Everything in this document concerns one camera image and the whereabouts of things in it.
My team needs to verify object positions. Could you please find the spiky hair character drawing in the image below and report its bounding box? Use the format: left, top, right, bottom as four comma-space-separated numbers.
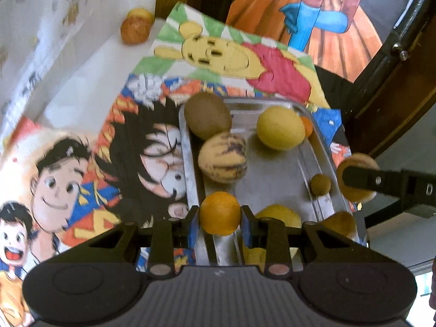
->
65, 73, 351, 273

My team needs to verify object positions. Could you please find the tan round fruit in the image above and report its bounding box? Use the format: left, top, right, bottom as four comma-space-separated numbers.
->
337, 153, 380, 203

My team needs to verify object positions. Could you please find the orange skirt figure drawing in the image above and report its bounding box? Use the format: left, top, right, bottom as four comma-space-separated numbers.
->
225, 0, 384, 83

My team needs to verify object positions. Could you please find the white printed blanket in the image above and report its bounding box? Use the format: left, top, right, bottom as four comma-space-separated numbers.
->
0, 0, 116, 137

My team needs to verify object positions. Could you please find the yellow round fruit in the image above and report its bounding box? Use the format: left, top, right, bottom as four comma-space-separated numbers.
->
127, 8, 155, 26

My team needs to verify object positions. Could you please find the purple striped pepino melon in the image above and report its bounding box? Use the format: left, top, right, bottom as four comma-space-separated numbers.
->
198, 132, 247, 184

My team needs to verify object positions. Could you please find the small orange kumquat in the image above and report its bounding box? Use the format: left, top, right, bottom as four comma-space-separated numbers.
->
300, 116, 314, 137

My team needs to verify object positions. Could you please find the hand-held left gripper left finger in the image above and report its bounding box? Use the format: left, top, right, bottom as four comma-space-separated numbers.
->
80, 206, 201, 276

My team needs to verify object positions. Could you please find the metal tray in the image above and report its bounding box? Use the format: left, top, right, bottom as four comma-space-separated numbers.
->
179, 97, 356, 267

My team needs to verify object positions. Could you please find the cartoon kids drawing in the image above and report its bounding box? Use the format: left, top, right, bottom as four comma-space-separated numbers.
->
0, 116, 123, 327

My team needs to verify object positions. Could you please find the dark wooden frame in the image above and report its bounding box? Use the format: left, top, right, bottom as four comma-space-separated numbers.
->
344, 0, 436, 159

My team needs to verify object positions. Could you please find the orange mandarin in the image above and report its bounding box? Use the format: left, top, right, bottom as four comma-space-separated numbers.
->
199, 192, 242, 236

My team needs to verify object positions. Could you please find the large brown kiwi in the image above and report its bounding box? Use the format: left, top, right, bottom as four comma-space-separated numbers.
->
184, 92, 233, 141

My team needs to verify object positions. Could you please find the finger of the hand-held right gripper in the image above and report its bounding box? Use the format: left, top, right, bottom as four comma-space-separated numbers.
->
341, 165, 404, 196

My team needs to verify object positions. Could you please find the small brown kiwi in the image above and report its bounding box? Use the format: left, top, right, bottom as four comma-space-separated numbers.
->
322, 210, 358, 241
310, 174, 332, 196

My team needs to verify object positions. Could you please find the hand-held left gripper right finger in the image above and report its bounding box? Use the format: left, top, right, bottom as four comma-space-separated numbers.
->
240, 205, 362, 276

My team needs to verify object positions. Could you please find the reddish round fruit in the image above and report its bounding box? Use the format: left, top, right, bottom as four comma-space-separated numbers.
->
120, 17, 151, 46

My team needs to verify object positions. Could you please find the yellow bear drawing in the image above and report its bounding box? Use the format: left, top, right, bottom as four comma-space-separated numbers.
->
133, 2, 332, 110

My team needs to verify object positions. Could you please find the bright yellow lemon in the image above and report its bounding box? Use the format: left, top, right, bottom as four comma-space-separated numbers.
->
243, 204, 303, 267

